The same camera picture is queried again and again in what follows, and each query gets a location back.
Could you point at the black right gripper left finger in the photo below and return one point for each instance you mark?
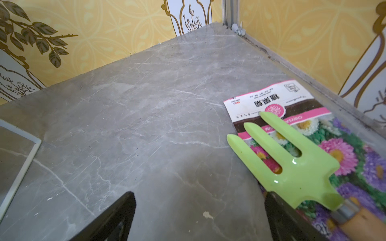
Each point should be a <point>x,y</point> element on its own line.
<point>113,224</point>

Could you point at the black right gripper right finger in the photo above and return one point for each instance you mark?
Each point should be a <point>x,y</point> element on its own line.
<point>286,224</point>

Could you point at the white two-tier shelf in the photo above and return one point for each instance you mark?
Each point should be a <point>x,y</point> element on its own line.
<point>18,149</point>

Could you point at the green garden hand fork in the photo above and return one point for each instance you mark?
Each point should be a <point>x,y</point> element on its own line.
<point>331,176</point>

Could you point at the flower seed packet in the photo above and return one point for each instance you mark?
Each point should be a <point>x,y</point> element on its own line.
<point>291,102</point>

